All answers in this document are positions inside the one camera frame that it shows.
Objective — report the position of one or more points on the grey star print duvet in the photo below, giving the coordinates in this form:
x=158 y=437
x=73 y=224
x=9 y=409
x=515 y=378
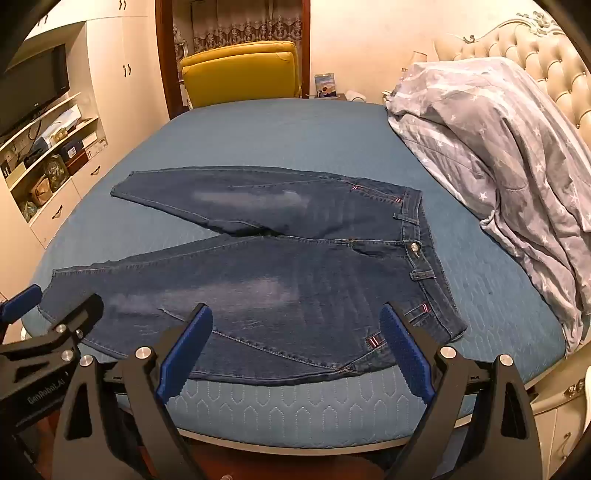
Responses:
x=498 y=138

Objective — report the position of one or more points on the cream ornate nightstand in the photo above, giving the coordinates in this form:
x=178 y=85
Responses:
x=563 y=415

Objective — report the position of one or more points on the large white box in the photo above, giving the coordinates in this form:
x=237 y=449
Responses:
x=62 y=122

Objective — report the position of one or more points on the white flat box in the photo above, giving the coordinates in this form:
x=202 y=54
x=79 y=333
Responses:
x=91 y=141

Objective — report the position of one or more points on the black television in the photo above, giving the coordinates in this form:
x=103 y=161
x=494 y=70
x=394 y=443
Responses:
x=32 y=87

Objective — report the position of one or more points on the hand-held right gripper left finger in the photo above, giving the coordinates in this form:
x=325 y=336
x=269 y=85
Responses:
x=184 y=355

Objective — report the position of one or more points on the blue quilted bed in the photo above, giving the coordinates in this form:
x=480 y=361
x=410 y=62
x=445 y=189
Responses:
x=300 y=134

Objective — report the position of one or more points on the blue denim pants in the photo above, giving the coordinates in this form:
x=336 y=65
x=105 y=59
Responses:
x=300 y=277

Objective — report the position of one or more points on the cream tufted headboard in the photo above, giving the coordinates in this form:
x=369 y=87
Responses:
x=531 y=46

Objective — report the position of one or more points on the tan handbag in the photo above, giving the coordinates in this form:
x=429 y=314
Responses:
x=40 y=193

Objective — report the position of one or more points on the red-brown box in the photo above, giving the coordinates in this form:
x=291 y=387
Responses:
x=81 y=161

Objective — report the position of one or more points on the white cabinet drawer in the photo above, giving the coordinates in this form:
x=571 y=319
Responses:
x=55 y=217
x=92 y=173

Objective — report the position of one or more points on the dark blue box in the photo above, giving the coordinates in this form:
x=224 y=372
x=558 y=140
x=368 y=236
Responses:
x=73 y=150

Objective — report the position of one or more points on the small picture frame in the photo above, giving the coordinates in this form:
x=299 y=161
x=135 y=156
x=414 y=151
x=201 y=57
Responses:
x=326 y=86

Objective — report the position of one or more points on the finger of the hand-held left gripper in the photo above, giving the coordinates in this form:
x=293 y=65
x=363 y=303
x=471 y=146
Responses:
x=74 y=318
x=18 y=304

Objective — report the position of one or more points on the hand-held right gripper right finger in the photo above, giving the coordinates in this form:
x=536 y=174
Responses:
x=406 y=350

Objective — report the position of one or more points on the clear glass object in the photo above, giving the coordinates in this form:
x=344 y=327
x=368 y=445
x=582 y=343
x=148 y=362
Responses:
x=419 y=62

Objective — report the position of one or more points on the white wall cabinet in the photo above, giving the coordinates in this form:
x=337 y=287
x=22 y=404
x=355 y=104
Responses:
x=111 y=92

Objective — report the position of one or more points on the lace curtain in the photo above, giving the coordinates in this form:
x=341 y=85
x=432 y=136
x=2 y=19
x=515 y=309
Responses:
x=240 y=23

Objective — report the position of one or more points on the green patterned bag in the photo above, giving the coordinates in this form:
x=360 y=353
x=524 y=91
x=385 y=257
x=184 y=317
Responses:
x=27 y=211

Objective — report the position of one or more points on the white ornate side table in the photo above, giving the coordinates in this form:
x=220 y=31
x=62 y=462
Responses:
x=180 y=50

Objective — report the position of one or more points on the yellow chair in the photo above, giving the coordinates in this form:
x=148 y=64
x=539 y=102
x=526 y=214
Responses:
x=240 y=74

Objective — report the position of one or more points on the camouflage bag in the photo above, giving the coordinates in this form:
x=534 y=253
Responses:
x=56 y=173

